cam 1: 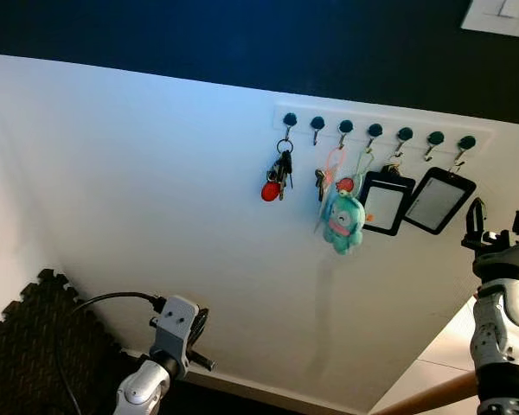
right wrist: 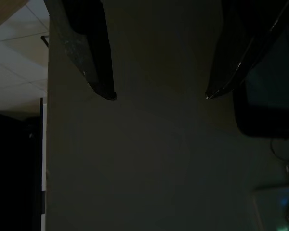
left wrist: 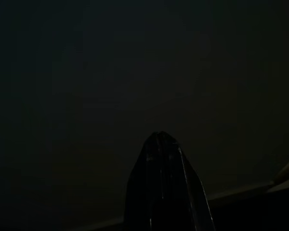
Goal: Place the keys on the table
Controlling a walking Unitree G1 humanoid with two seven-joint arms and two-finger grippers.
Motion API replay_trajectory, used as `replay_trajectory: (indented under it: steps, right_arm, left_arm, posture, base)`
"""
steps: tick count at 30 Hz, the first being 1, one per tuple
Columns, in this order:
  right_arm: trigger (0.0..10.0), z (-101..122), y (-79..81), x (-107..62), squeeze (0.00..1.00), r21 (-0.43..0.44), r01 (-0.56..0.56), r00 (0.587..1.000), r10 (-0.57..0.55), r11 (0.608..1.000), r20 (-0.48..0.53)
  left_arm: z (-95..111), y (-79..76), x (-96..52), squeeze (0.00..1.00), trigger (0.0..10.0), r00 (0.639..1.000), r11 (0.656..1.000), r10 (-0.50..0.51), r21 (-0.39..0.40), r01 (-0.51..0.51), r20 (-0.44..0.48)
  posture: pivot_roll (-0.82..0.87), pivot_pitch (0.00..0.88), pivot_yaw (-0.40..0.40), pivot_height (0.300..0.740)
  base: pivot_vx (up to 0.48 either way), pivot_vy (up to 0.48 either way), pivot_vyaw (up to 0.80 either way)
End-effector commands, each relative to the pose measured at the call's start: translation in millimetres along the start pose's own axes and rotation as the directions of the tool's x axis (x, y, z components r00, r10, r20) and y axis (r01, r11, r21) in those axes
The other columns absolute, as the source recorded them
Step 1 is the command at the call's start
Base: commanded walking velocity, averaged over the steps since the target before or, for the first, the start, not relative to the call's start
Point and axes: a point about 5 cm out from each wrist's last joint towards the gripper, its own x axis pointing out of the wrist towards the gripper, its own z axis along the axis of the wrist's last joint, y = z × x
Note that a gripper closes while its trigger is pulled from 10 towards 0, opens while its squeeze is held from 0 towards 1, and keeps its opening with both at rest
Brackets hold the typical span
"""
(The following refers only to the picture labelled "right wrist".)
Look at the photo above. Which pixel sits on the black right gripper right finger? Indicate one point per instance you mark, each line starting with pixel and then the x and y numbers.
pixel 238 43

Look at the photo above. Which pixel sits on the white hook rail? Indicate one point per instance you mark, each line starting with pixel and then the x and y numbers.
pixel 267 211

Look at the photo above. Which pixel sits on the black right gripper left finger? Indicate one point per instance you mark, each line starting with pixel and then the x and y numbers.
pixel 86 43

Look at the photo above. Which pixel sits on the black badge holder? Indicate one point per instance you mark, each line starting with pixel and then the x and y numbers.
pixel 272 79

